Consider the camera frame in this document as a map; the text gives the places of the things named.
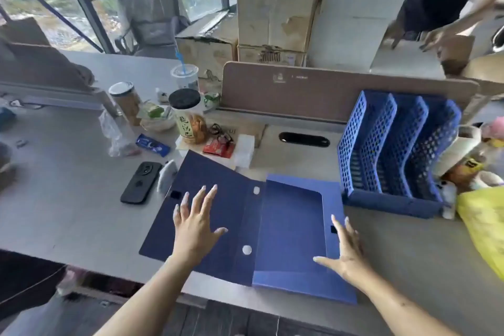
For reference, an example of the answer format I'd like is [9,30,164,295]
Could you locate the person's left hand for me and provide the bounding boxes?
[172,185,228,270]

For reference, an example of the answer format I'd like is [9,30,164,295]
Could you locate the person's right hand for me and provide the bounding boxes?
[313,214,373,289]

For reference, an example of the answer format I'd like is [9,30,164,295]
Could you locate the blue plastic file box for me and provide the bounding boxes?
[139,149,358,306]

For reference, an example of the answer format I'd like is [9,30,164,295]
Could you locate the person's right forearm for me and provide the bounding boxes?
[351,271,462,336]

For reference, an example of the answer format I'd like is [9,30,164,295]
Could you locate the person's left forearm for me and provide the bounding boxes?
[94,257,197,336]

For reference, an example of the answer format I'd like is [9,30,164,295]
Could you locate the black smartphone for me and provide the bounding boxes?
[120,161,163,205]

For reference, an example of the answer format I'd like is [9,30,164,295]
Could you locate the red packet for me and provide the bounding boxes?
[202,138,236,159]

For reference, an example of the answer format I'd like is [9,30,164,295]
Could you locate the white tissue packet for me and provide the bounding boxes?
[232,134,256,169]

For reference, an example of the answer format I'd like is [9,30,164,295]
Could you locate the black eyeglasses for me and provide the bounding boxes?
[207,123,234,146]

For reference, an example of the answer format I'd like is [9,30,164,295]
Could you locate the blue snack packet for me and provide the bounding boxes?
[135,134,171,158]

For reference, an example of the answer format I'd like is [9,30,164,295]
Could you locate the blue perforated file rack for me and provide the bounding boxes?
[337,90,462,219]

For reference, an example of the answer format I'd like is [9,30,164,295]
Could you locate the black-lidded snack jar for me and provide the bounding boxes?
[168,88,208,146]

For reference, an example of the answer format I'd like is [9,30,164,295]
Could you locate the white bowl with green packets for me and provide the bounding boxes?
[139,101,177,133]

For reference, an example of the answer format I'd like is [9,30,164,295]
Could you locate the clear plastic bag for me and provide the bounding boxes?
[98,109,141,158]

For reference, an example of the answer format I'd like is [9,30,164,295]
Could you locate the small green white packet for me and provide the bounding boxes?
[202,91,221,111]

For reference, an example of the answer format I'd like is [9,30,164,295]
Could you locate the brown paper coffee cup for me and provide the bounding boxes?
[108,81,143,127]

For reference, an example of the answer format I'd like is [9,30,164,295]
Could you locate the clear cup with blue straw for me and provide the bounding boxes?
[170,50,201,93]

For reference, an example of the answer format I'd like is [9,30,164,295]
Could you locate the beige paper roll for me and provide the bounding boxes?
[432,125,483,178]

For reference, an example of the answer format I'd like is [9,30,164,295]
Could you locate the yellow plastic bag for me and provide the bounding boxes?
[456,186,504,282]

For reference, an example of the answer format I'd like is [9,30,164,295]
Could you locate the brown desk divider panel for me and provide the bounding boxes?
[220,61,480,124]

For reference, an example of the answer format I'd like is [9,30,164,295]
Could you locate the open-flap cardboard box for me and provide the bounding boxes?
[175,10,239,86]

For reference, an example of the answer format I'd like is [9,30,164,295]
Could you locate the low printed cardboard box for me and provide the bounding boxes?
[237,44,308,68]

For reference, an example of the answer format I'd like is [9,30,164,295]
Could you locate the grey office chair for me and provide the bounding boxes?
[114,0,192,60]

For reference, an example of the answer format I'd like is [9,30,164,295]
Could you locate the grey desk divider panel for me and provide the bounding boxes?
[0,16,119,117]

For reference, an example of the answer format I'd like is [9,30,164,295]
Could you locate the large worn cardboard box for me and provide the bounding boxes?
[236,0,326,53]

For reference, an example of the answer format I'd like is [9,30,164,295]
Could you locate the brown cardboard box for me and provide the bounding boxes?
[436,34,504,96]

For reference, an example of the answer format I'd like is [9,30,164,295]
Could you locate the large white board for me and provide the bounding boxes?
[306,0,447,81]

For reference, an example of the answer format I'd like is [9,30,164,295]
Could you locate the black cable grommet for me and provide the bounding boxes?
[278,132,331,148]

